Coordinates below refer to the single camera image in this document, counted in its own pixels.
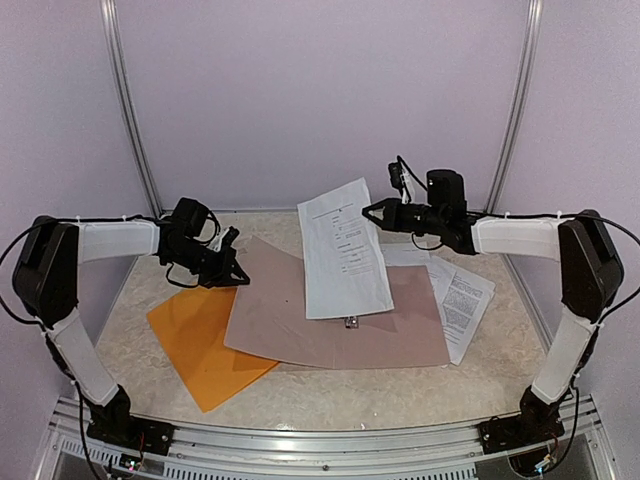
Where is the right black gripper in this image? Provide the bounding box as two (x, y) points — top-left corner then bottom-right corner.
(363, 197), (446, 235)

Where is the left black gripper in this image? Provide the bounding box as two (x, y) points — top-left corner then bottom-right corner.
(166, 239), (250, 289)

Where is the pink-brown file folder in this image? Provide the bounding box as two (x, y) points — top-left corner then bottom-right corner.
(224, 236), (450, 370)

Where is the white printed sheet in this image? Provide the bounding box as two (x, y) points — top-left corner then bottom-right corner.
(380, 243), (430, 267)
(297, 178), (394, 320)

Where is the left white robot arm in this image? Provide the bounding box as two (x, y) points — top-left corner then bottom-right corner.
(12, 198), (250, 445)

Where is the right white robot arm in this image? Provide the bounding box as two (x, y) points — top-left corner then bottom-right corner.
(362, 169), (624, 444)

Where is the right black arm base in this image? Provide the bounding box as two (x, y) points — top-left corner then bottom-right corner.
(477, 386), (569, 454)

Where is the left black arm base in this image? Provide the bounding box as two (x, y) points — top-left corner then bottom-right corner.
(83, 386), (175, 456)

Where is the orange folder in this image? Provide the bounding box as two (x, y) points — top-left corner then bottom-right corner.
(147, 287), (279, 413)

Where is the metal folder clip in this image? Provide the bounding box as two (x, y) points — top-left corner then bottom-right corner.
(344, 316), (359, 329)

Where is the white printed sheet back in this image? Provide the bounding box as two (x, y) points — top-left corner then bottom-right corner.
(380, 243), (430, 267)

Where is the white printed sheet dense text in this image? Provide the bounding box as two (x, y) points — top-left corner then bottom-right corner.
(426, 256), (495, 366)

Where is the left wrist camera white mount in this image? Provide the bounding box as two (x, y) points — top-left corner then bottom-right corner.
(208, 226), (240, 252)

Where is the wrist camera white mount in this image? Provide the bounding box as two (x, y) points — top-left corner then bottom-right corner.
(388, 160), (415, 204)
(208, 226), (240, 252)

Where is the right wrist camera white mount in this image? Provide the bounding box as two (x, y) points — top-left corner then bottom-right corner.
(388, 160), (415, 204)

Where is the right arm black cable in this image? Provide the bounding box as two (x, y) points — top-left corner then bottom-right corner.
(395, 154), (431, 193)

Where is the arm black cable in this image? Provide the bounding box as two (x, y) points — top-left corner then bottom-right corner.
(0, 214), (151, 326)
(395, 154), (431, 193)

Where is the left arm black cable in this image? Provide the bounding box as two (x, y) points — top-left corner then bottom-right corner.
(0, 214), (151, 326)

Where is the right aluminium frame post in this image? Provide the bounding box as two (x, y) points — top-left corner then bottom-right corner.
(480, 0), (544, 216)

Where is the aluminium frame post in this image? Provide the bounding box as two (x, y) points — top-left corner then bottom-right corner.
(99, 0), (164, 215)
(480, 0), (544, 216)

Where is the left aluminium frame post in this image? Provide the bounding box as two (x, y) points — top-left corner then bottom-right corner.
(99, 0), (164, 215)

